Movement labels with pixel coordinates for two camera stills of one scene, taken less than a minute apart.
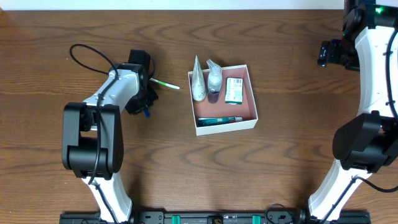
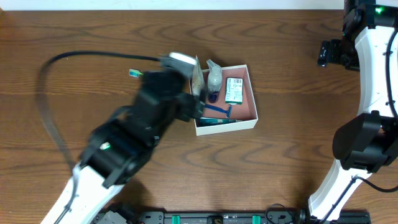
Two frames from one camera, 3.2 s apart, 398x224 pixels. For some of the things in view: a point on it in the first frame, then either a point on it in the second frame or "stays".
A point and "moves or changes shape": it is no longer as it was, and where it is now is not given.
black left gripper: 148,97 → 185,101
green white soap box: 234,91 stays
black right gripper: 325,53 stays
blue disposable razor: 147,113 moves or changes shape
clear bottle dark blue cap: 214,79 stays
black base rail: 216,216 stays
